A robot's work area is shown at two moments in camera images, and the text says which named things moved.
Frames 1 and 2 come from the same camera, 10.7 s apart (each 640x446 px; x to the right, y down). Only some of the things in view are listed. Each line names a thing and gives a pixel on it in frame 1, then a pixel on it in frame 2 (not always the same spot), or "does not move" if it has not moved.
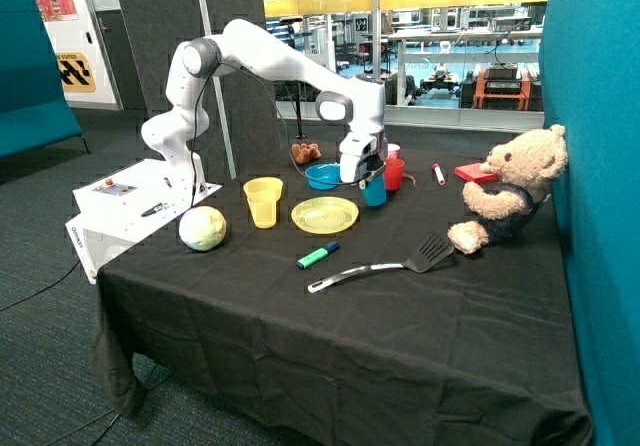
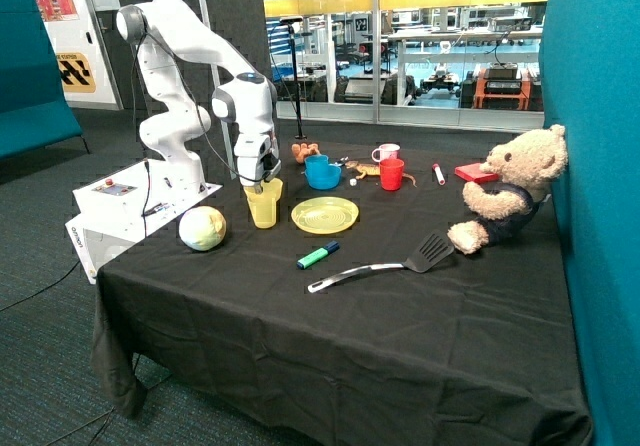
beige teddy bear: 526,166 does not move
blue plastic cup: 375,193 -> 317,168
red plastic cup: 393,173 does not move
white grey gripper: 361,156 -> 258,158
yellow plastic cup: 263,203 does not move
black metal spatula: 431,248 does not move
